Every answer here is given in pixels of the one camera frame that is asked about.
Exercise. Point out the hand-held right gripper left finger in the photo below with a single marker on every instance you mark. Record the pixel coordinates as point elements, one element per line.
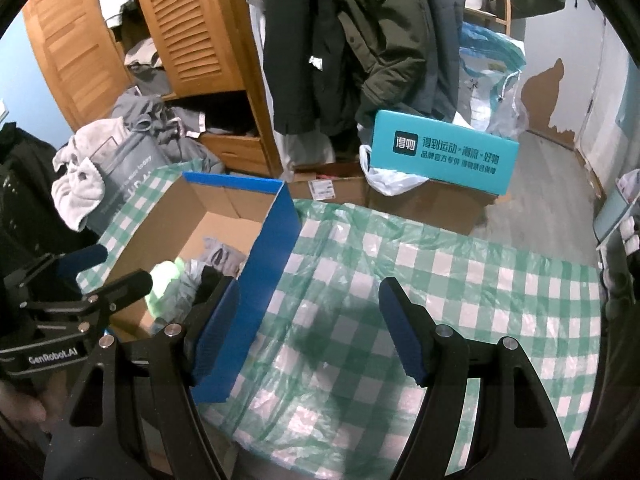
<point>215,332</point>

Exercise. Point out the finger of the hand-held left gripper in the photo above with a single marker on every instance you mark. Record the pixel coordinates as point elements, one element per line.
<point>120,290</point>
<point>75,260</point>

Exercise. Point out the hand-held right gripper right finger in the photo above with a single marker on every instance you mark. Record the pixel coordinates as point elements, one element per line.
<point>400,332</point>

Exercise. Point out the light green sock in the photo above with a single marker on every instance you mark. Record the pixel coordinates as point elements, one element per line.
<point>162,280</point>

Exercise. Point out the white printed cloth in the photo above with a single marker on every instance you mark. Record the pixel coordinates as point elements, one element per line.
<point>182,295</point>

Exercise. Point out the grey fleece garment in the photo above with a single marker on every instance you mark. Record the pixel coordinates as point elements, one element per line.
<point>225,257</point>

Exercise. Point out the blue cardboard box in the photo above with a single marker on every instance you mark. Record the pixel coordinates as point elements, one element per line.
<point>270,260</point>

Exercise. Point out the person's left hand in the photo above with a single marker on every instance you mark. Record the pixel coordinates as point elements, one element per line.
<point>20,407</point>

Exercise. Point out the green checkered tablecloth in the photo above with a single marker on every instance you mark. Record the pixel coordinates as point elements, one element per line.
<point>450,285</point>

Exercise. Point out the black garment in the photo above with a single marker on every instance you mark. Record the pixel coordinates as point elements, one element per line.
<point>30,195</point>

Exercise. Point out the white fluffy towel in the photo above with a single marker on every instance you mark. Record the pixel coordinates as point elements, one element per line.
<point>80,180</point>

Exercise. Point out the grey printed tote bag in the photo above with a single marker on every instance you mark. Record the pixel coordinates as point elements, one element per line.
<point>130,170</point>

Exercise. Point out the brown cardboard box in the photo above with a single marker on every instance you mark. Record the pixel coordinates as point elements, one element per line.
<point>440,210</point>

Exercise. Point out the white plastic bag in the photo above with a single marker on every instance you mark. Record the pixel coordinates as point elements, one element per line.
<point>395,180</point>

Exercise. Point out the grey hoodie pile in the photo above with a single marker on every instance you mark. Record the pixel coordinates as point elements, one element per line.
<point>160,125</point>

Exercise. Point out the teal cardboard box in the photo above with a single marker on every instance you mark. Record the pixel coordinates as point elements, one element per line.
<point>445,152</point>

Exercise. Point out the shoe rack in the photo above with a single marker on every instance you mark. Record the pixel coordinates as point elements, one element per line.
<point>622,240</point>

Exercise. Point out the wooden louvred wardrobe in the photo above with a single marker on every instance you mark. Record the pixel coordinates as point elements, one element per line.
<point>195,25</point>

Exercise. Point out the clear blue plastic bag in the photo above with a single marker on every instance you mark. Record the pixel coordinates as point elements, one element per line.
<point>492,80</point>

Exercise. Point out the grey blue hanging coat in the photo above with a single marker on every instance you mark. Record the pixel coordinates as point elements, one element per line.
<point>445,45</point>

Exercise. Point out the olive green hanging jacket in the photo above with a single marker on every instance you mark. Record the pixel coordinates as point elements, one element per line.
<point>390,35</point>

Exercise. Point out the black hanging coat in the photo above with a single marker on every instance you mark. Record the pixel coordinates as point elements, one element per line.
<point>305,45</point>

